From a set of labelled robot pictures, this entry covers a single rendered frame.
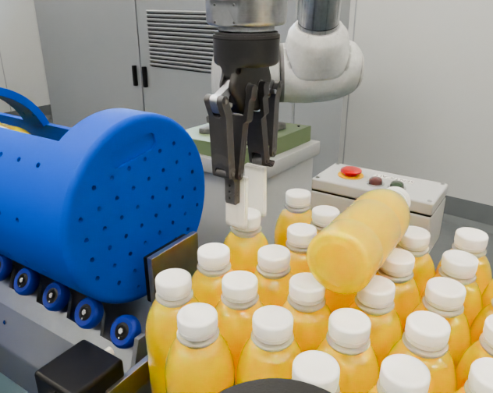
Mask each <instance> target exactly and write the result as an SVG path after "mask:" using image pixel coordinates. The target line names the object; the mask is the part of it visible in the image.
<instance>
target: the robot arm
mask: <svg viewBox="0 0 493 393"><path fill-rule="evenodd" d="M341 3H342V0H299V12H298V20H297V21H296V22H295V23H294V24H293V25H292V26H291V27H290V28H289V31H288V35H287V38H286V42H285V43H280V34H279V33H278V31H277V30H275V27H276V26H281V25H284V24H285V23H286V20H287V0H205V4H206V21H207V24H209V25H211V26H216V27H218V30H216V31H215V33H214V34H213V59H212V63H211V89H212V94H206V95H205V96H204V104H205V107H206V109H207V113H208V115H207V117H206V119H207V123H209V124H208V125H206V126H201V127H200V128H199V133H202V134H210V141H211V163H212V173H213V175H215V176H218V177H222V178H224V179H225V223H226V224H227V225H229V226H232V227H235V228H239V229H242V230H246V229H247V224H248V207H250V208H254V209H257V210H259V211H260V213H261V217H264V216H266V215H267V168H266V166H268V167H273V166H274V164H275V161H274V160H270V157H272V158H274V157H275V155H276V152H277V139H278V130H281V129H286V124H285V123H284V122H279V121H278V111H279V102H289V103H314V102H323V101H332V100H335V99H338V98H341V97H345V96H346V95H348V94H351V93H352V92H354V91H355V89H356V88H358V86H359V85H360V84H361V82H362V79H363V75H364V56H363V54H362V52H361V50H360V48H359V46H358V45H357V44H356V43H355V42H354V41H349V33H348V30H347V29H346V27H345V26H344V25H343V24H342V22H341V21H340V20H339V17H340V10H341ZM247 146H248V154H249V161H250V163H246V164H245V157H246V148H247ZM268 146H269V147H268ZM251 163H252V164H251ZM244 165H245V175H243V173H244Z"/></svg>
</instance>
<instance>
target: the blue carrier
mask: <svg viewBox="0 0 493 393"><path fill-rule="evenodd" d="M0 99H1V100H3V101H4V102H6V103H7V104H9V105H10V106H11V107H13V108H14V109H15V110H16V111H17V112H18V113H19V115H20V116H21V117H20V116H16V115H10V114H6V113H1V112H0V122H1V123H5V124H8V125H11V126H18V127H20V128H22V129H25V130H26V131H27V132H29V133H30V134H31V135H30V134H27V133H21V132H18V131H15V130H11V129H6V128H2V127H0V254H1V255H3V256H5V257H8V258H9V259H11V260H14V261H15V262H17V263H19V264H22V265H23V266H26V267H28V268H30V269H32V270H34V271H36V272H38V273H40V274H42V275H44V276H46V277H49V278H51V279H53V280H55V281H57V282H59V283H61V284H63V285H65V286H67V287H69V288H71V289H74V290H76V291H78V292H80V293H82V294H84V295H85V296H88V297H90V298H92V299H95V300H97V301H99V302H103V303H111V304H119V303H128V302H132V301H134V300H137V299H140V298H142V297H144V296H146V295H147V287H146V279H145V270H144V257H145V256H146V255H148V254H149V253H151V252H153V251H155V250H156V249H158V248H160V247H161V246H164V245H165V244H166V243H169V242H170V241H172V240H173V239H175V238H177V237H179V236H180V235H182V234H188V233H190V232H192V231H195V232H196V231H197V229H198V226H199V224H200V219H201V215H202V211H203V206H204V169H203V165H202V161H201V158H200V154H199V151H198V149H197V146H196V144H195V143H194V141H193V139H192V138H191V136H190V135H189V133H188V132H187V131H186V130H185V129H184V128H183V127H182V126H181V125H180V124H179V123H177V122H176V121H174V120H173V119H171V118H169V117H166V116H164V115H159V114H156V113H151V112H142V111H137V110H133V109H128V108H111V109H106V110H103V111H100V112H96V113H94V114H93V115H90V116H88V117H86V118H85V119H83V120H81V121H80V122H78V123H77V124H76V125H75V126H74V127H72V128H71V127H67V126H60V125H56V124H52V123H49V121H48V120H47V118H46V117H45V115H44V114H43V112H42V111H41V110H40V109H39V107H38V106H36V105H35V104H34V103H33V102H32V101H30V100H29V99H27V98H26V97H24V96H23V95H21V94H19V93H17V92H15V91H13V90H9V89H5V88H2V87H0Z"/></svg>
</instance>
